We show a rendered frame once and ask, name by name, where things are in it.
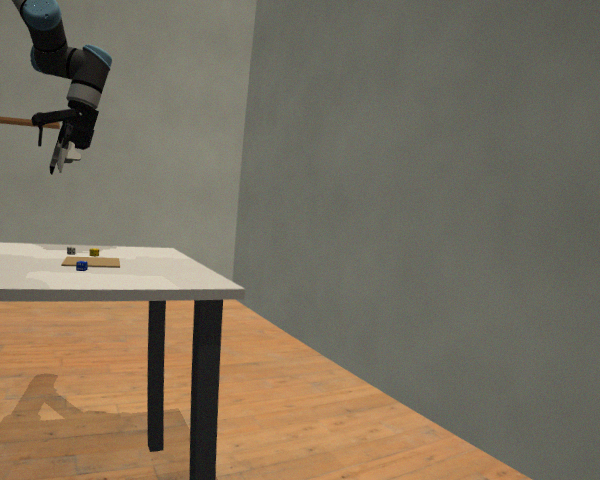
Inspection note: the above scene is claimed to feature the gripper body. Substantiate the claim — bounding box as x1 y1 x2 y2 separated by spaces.
58 100 99 150

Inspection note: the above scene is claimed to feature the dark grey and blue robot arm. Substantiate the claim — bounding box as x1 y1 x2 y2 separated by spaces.
12 0 112 126

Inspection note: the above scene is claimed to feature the tan flat mat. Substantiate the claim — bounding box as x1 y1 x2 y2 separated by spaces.
61 256 120 268

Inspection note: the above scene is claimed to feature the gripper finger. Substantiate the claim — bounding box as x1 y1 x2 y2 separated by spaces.
57 126 81 172
50 140 73 175

